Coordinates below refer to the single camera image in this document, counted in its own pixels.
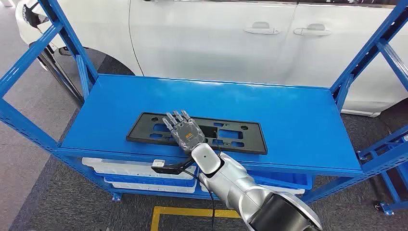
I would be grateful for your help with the blue plastic tray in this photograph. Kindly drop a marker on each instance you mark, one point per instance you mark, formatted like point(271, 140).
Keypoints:
point(143, 180)

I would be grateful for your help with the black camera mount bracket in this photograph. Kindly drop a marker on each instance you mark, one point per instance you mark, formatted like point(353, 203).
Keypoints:
point(169, 169)

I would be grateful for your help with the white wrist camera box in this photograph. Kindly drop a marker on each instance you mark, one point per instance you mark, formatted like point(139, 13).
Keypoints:
point(158, 163)

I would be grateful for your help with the black plastic plate bracket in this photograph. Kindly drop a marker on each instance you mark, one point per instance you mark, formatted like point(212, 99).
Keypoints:
point(137, 135)

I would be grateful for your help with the blue plastic bin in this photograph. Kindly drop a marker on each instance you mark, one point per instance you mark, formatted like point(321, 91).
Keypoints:
point(287, 181)

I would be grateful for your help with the yellow floor tape square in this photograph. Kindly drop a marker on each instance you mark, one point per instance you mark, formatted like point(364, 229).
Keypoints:
point(191, 211)

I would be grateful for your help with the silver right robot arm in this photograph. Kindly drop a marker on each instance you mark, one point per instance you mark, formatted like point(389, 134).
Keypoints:
point(236, 188)

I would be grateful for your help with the white car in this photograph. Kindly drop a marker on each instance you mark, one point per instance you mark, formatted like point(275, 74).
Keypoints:
point(207, 41)

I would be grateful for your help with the blue steel shelf rack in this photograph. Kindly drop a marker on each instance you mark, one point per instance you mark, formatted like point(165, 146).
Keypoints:
point(223, 98)
point(387, 157)

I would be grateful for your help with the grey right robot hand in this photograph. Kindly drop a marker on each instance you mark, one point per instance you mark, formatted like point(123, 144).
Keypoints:
point(188, 135)

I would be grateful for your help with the white plastic tray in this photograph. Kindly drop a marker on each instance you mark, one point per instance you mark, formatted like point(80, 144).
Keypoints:
point(143, 188)
point(121, 169)

